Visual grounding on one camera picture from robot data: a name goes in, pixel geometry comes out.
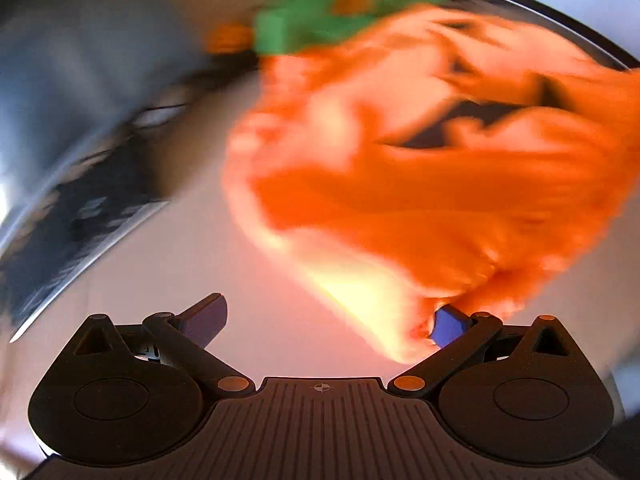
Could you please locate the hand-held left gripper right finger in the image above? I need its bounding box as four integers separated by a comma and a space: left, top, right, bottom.
388, 305, 572, 401

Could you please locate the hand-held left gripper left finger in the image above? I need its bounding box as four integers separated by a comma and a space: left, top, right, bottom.
71, 292, 254, 399

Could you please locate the orange garment with green trim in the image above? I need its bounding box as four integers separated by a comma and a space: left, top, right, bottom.
220, 0, 640, 366

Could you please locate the black keyboard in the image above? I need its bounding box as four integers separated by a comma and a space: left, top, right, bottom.
0, 130, 170, 343

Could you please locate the black computer monitor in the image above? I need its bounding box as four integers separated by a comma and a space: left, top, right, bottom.
0, 0, 213, 176

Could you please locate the small orange pumpkin decoration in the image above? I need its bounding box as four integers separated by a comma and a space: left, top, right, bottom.
206, 22, 256, 56

